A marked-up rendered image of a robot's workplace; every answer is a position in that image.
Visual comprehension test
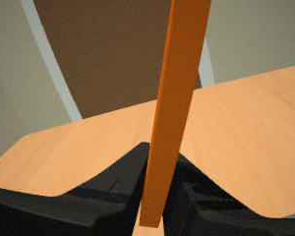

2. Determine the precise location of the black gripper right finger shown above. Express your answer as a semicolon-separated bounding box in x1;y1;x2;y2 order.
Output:
162;152;295;236

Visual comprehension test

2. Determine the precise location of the orange bar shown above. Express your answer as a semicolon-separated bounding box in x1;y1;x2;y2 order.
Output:
139;0;211;228

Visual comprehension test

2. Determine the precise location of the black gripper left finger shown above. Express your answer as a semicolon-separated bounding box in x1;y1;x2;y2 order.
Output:
0;142;150;236

